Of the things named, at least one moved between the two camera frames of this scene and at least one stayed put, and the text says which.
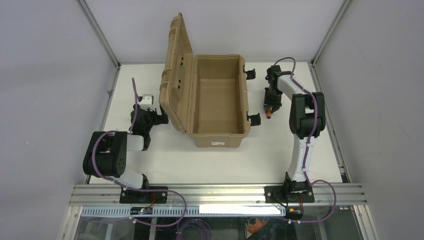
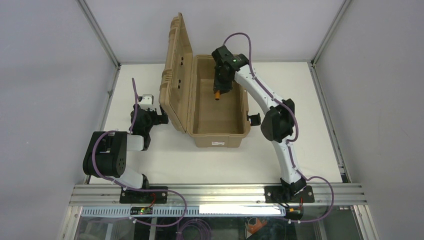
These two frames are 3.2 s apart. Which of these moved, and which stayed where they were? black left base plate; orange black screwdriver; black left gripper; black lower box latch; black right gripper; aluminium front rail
Moved: black right gripper; orange black screwdriver
Stayed: black left gripper; black left base plate; black lower box latch; aluminium front rail
